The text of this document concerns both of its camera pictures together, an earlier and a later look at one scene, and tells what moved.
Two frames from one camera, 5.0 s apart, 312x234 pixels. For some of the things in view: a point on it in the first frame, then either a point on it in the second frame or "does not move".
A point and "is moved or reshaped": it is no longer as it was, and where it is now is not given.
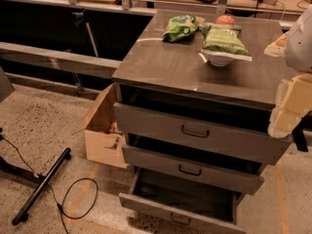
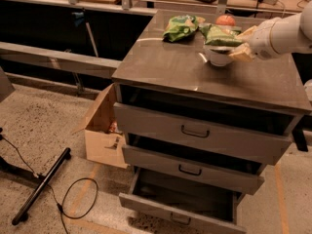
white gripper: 299,46 -> 263,40
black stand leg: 22,214 does not move
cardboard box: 103,138 does not move
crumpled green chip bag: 180,25 does not move
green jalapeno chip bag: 224,40 is moved or reshaped
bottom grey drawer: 187,201 does not move
